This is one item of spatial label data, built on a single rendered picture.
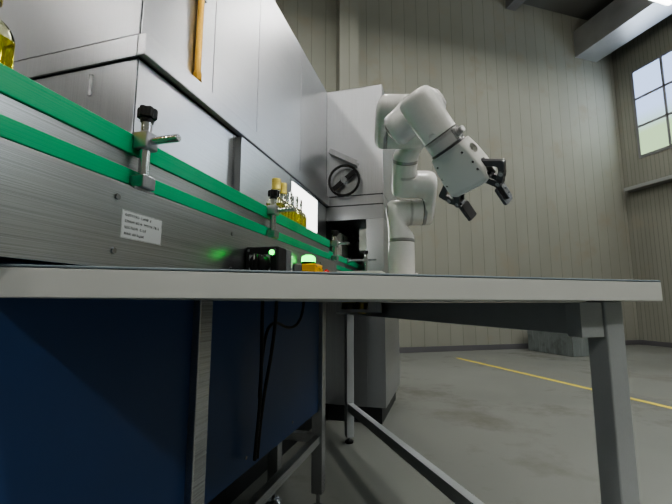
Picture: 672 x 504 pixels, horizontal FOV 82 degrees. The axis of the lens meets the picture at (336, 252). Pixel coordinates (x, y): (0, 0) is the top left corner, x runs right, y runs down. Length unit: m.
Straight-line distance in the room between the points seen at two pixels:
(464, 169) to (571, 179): 7.39
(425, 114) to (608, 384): 0.59
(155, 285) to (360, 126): 2.30
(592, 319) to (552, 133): 7.51
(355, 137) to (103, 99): 1.74
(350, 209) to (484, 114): 5.18
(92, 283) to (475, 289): 0.48
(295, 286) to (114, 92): 0.86
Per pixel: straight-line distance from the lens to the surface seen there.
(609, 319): 0.83
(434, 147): 0.85
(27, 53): 1.53
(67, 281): 0.51
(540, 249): 7.41
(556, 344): 6.46
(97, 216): 0.59
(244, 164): 1.52
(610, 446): 0.86
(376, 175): 2.54
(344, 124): 2.72
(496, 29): 8.44
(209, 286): 0.48
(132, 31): 1.28
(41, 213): 0.55
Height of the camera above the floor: 0.71
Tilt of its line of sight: 8 degrees up
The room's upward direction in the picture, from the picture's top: straight up
